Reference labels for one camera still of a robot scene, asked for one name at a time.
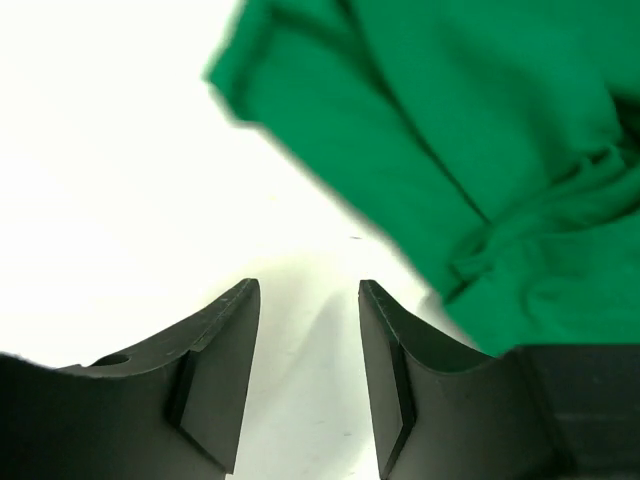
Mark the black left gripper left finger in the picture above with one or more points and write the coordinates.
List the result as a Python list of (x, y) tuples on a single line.
[(168, 407)]

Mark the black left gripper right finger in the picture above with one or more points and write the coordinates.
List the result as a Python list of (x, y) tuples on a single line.
[(443, 411)]

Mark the green t-shirt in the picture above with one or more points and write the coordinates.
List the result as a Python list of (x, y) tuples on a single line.
[(496, 143)]

